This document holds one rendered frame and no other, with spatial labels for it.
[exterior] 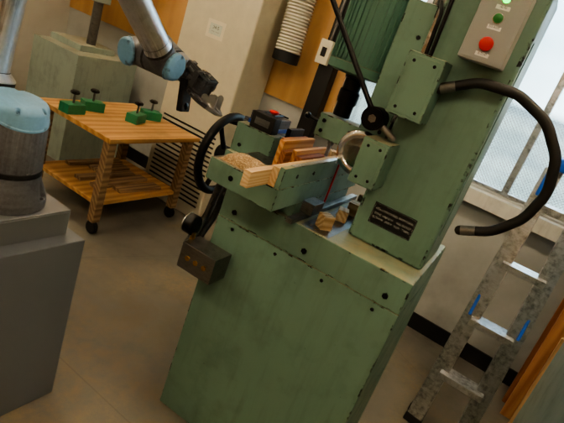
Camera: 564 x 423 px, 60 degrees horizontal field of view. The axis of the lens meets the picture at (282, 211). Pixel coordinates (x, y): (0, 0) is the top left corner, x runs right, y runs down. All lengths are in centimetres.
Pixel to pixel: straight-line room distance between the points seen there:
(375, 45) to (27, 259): 104
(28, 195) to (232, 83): 175
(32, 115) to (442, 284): 215
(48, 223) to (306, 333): 75
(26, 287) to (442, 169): 110
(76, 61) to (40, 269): 211
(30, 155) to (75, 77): 207
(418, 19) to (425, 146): 32
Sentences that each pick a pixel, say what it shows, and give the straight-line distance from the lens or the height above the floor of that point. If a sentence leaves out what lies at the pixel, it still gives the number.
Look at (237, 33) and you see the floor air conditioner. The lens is 292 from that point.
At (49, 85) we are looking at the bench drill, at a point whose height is 44.
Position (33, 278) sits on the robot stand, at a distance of 144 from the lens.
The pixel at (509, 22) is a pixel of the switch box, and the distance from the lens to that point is 122.
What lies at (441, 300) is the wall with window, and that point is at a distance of 282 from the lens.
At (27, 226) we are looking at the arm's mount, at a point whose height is 60.
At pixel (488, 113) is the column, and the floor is 123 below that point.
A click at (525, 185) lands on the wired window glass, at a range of 271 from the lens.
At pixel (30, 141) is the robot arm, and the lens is 133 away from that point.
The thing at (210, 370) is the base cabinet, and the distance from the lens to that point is 163.
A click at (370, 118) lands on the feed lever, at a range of 127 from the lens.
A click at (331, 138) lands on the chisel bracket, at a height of 101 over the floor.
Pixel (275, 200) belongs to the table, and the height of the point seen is 87.
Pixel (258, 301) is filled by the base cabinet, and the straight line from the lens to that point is 143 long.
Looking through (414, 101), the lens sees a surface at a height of 119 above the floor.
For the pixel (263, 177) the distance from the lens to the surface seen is 116.
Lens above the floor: 125
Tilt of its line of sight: 19 degrees down
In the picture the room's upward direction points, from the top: 20 degrees clockwise
